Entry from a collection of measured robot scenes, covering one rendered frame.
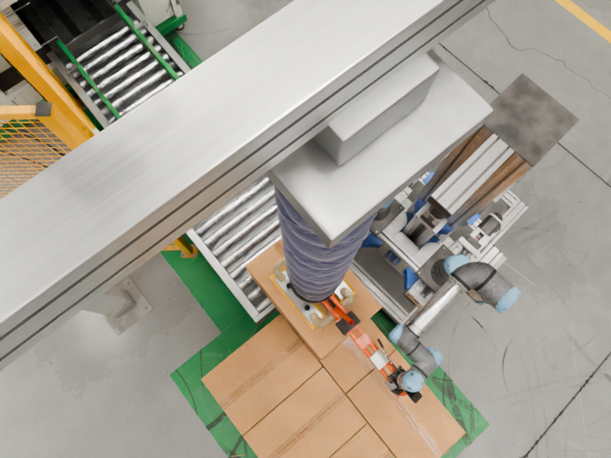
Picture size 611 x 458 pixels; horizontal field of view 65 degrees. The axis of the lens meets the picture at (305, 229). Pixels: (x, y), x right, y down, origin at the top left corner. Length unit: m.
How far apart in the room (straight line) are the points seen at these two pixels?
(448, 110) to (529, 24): 4.14
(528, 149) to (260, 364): 1.91
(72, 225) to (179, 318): 3.12
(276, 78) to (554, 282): 3.60
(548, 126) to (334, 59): 1.37
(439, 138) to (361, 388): 2.38
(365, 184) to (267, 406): 2.40
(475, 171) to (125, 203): 1.33
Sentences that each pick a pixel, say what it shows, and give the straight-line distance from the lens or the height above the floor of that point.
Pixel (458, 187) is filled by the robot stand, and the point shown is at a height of 2.03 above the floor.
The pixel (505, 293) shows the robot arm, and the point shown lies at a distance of 1.98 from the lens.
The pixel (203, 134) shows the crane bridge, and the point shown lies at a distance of 0.48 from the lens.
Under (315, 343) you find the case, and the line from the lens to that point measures 2.40.
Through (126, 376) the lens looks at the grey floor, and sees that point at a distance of 3.67.
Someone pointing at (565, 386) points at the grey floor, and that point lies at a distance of 3.94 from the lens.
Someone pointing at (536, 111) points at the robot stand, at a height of 2.03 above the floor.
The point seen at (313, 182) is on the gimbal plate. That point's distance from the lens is 0.64.
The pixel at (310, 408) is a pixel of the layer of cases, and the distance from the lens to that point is 2.94.
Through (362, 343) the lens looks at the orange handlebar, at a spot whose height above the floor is 1.22.
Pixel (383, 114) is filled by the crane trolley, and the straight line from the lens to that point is 0.60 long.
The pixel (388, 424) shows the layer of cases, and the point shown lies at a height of 0.54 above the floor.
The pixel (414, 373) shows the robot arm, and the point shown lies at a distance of 1.96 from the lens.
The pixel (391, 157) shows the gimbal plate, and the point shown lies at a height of 2.87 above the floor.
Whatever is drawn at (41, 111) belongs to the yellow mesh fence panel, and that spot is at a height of 2.10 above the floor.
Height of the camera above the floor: 3.47
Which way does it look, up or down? 75 degrees down
